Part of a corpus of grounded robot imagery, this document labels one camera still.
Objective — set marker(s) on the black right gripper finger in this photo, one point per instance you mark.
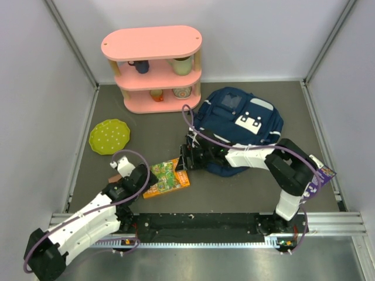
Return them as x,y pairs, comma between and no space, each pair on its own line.
186,151
183,164

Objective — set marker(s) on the orange treehouse children's book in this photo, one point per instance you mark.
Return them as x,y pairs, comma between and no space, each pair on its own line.
168,179

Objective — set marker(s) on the purple card box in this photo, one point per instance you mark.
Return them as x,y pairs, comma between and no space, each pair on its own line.
324,175

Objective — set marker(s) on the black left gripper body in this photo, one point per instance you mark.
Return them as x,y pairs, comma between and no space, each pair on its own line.
153,180

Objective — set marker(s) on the tan leather card wallet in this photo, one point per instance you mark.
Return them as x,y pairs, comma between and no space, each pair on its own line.
115,178

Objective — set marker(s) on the dark blue mug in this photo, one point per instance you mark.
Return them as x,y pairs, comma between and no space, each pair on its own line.
141,66

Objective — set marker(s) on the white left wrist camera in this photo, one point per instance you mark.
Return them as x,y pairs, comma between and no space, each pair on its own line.
123,166

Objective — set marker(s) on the orange cup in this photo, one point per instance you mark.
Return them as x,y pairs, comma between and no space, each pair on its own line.
156,95

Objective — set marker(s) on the pink three-tier wooden shelf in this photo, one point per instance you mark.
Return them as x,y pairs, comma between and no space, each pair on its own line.
155,44

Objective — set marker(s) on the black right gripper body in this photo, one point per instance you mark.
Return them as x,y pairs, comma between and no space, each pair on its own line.
201,157

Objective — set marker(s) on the pale green mug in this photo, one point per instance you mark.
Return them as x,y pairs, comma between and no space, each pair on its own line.
181,66

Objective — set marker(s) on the grey slotted cable duct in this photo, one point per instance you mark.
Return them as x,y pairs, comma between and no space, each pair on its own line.
267,242

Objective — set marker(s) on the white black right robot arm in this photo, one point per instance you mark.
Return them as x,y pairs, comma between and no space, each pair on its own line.
290,166

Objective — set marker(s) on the navy blue student backpack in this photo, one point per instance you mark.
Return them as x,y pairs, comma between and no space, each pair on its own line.
233,115

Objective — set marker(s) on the green polka dot plate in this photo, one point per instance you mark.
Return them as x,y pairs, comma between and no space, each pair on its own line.
109,136

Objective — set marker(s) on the patterned ceramic bowl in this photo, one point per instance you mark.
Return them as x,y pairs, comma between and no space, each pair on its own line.
182,93

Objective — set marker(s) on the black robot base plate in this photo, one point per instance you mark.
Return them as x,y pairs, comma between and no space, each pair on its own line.
210,227

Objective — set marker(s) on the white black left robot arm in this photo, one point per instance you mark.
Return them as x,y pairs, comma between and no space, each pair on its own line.
49,252

